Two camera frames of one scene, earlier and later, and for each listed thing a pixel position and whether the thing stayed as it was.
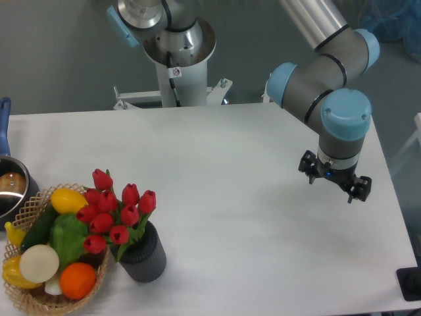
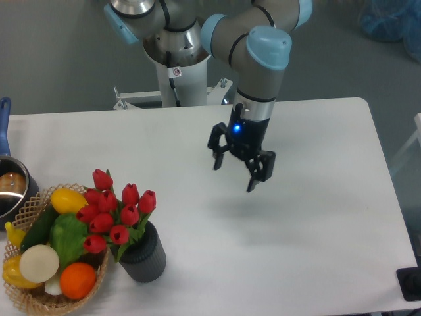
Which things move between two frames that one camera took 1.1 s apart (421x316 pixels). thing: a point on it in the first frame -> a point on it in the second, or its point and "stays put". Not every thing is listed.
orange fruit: x=77 y=280 stays put
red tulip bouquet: x=113 y=222 stays put
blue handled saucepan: x=19 y=187 stays put
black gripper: x=343 y=178 -> x=246 y=137
